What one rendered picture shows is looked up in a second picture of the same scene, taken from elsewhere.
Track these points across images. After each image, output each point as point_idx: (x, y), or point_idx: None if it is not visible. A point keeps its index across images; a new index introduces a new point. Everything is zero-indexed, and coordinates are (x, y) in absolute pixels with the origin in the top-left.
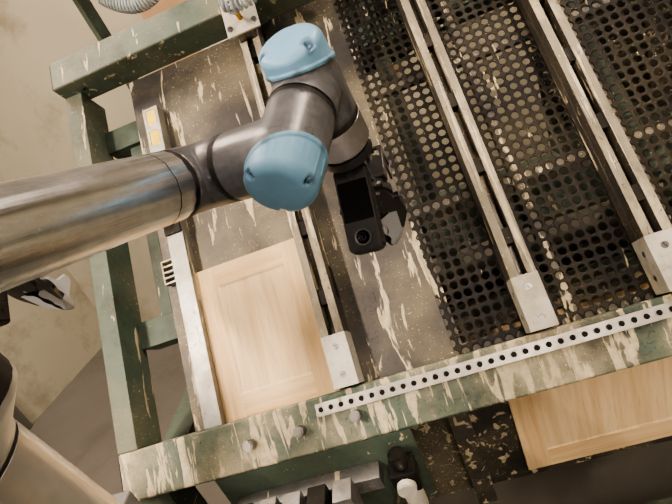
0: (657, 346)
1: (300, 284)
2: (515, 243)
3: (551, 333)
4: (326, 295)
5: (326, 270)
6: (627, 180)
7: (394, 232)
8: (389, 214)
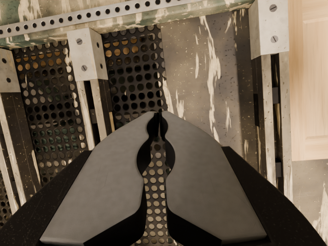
0: (6, 5)
1: (292, 114)
2: (88, 107)
3: (76, 27)
4: (270, 95)
5: (263, 121)
6: (4, 137)
7: (126, 139)
8: (81, 234)
